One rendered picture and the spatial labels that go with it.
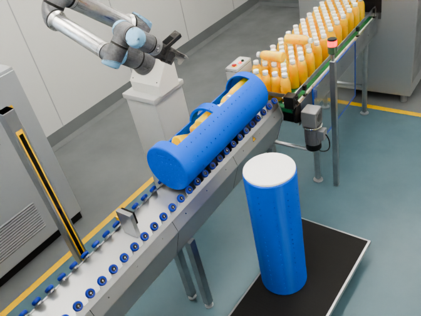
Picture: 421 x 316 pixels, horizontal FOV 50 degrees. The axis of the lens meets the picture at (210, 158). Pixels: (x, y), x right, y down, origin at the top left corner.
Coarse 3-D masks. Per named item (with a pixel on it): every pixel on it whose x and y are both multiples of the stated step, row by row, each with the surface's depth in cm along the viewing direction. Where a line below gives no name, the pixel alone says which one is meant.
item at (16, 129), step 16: (0, 112) 197; (16, 128) 201; (16, 144) 204; (32, 144) 209; (32, 160) 210; (32, 176) 216; (48, 176) 220; (48, 192) 222; (48, 208) 229; (64, 208) 232; (64, 224) 234; (80, 240) 246
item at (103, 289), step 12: (276, 108) 307; (264, 120) 298; (252, 132) 288; (240, 144) 280; (228, 156) 272; (216, 168) 264; (204, 180) 257; (192, 192) 250; (180, 204) 244; (132, 252) 221; (108, 288) 209; (96, 300) 205; (84, 312) 200
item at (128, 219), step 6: (120, 210) 226; (126, 210) 226; (120, 216) 227; (126, 216) 223; (132, 216) 223; (120, 222) 231; (126, 222) 227; (132, 222) 224; (126, 228) 231; (132, 228) 227; (132, 234) 231; (138, 234) 230
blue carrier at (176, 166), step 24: (240, 72) 290; (240, 96) 272; (264, 96) 286; (192, 120) 275; (216, 120) 255; (240, 120) 268; (168, 144) 238; (192, 144) 241; (216, 144) 253; (168, 168) 243; (192, 168) 239
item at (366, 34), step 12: (372, 24) 398; (360, 36) 380; (372, 36) 405; (360, 48) 386; (336, 60) 350; (324, 72) 338; (360, 84) 428; (300, 108) 313; (288, 120) 332; (300, 120) 317; (288, 144) 374
